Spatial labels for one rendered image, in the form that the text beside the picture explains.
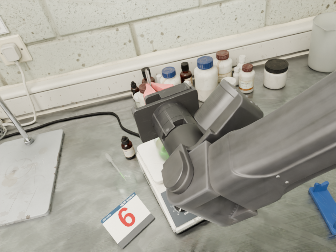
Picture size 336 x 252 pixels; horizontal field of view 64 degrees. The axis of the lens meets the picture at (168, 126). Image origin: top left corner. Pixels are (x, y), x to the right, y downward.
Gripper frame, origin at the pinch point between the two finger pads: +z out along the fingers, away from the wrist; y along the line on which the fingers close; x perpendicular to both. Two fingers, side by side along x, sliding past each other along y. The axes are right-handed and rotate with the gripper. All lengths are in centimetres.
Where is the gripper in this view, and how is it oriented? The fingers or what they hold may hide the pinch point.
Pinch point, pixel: (150, 88)
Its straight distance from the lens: 48.1
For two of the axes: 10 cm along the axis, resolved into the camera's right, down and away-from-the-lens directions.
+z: -3.6, -5.9, 7.3
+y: -9.2, 3.5, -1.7
